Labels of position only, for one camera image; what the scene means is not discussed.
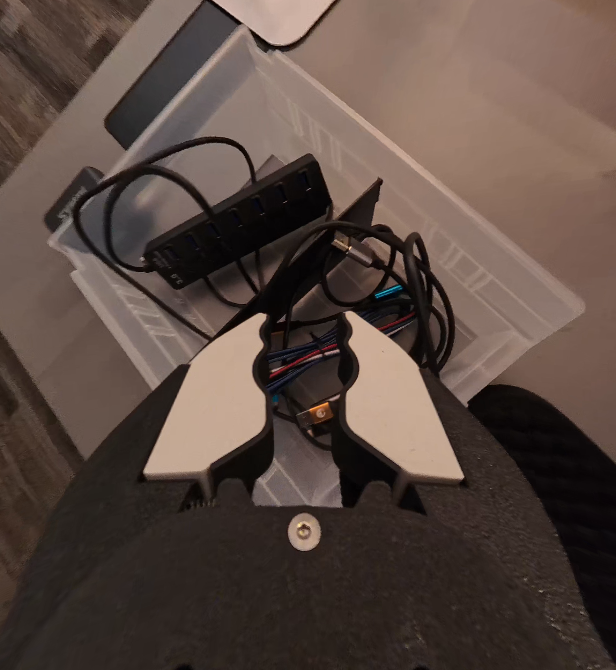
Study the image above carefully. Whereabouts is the small black device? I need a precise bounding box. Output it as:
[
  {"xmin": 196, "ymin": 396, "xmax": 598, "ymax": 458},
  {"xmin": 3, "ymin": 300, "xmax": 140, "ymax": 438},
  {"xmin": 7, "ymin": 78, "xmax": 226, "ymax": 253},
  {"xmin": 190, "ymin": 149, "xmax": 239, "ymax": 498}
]
[{"xmin": 44, "ymin": 166, "xmax": 107, "ymax": 233}]

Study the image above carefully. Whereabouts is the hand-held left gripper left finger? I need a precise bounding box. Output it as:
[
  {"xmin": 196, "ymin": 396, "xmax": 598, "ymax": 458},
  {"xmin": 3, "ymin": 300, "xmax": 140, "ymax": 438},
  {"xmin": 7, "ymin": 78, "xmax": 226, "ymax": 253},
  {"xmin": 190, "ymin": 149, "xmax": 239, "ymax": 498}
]
[{"xmin": 143, "ymin": 312, "xmax": 277, "ymax": 491}]

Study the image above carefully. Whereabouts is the clear plastic bin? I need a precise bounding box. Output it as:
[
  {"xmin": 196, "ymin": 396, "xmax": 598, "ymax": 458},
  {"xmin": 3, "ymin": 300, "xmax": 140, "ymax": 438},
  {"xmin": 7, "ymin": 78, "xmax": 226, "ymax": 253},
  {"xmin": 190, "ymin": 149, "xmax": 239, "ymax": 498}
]
[{"xmin": 49, "ymin": 27, "xmax": 586, "ymax": 505}]

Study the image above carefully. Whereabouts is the black 7-port USB hub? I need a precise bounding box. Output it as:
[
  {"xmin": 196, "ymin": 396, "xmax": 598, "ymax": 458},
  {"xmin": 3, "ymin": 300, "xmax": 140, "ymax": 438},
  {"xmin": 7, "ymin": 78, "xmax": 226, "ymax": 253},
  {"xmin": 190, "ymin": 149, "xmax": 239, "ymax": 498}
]
[{"xmin": 73, "ymin": 136, "xmax": 267, "ymax": 341}]

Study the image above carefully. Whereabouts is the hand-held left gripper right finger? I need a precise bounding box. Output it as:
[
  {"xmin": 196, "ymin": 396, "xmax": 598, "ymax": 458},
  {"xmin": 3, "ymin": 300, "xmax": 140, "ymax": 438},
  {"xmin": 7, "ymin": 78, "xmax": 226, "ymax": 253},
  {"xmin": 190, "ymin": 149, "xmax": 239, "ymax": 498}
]
[{"xmin": 333, "ymin": 312, "xmax": 466, "ymax": 493}]

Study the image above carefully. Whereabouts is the orange plug usb cable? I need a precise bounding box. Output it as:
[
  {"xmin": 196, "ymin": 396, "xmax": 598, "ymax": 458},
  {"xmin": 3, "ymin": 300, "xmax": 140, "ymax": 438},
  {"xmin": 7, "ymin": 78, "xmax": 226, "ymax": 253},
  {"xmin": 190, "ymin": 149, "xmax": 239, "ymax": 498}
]
[{"xmin": 292, "ymin": 393, "xmax": 342, "ymax": 438}]

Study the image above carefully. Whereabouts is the bundle of usb cables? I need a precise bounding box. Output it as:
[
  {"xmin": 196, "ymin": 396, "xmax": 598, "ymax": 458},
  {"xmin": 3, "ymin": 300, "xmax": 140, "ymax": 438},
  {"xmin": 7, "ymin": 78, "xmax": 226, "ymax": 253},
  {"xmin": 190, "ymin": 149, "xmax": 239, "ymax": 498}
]
[{"xmin": 256, "ymin": 220, "xmax": 457, "ymax": 419}]

